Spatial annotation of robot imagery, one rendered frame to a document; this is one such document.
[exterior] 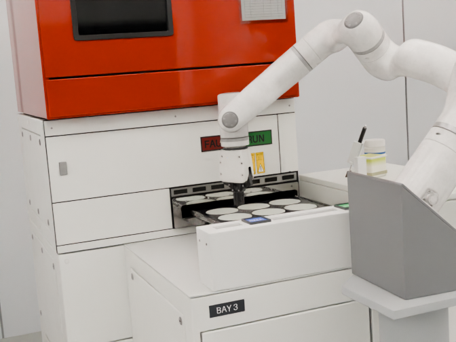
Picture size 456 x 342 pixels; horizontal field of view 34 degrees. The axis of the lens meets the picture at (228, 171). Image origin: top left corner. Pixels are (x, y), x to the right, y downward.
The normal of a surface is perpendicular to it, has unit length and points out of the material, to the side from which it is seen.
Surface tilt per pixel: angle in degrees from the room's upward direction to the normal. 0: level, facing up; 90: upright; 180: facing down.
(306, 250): 90
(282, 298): 90
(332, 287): 90
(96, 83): 90
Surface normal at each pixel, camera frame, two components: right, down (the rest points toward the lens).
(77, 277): 0.37, 0.11
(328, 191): -0.92, 0.11
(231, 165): -0.65, 0.15
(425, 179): -0.22, -0.28
